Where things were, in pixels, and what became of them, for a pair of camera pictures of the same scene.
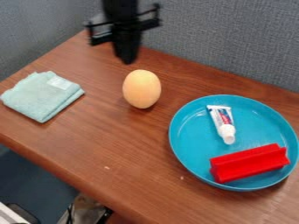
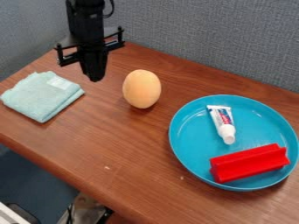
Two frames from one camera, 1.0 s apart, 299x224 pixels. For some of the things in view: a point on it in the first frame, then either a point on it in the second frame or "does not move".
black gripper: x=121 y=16 to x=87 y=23
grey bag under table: x=85 y=212 does not move
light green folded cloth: x=40 y=94 does not move
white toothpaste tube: x=221 y=118 does not move
